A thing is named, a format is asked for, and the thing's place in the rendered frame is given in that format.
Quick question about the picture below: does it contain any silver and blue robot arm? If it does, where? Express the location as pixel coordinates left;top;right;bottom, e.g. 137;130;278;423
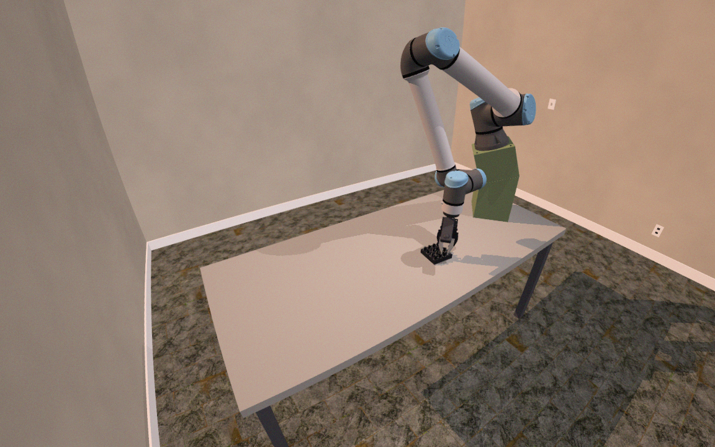
400;27;536;215

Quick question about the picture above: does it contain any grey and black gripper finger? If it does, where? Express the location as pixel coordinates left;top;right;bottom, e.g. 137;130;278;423
437;230;444;254
446;232;458;255

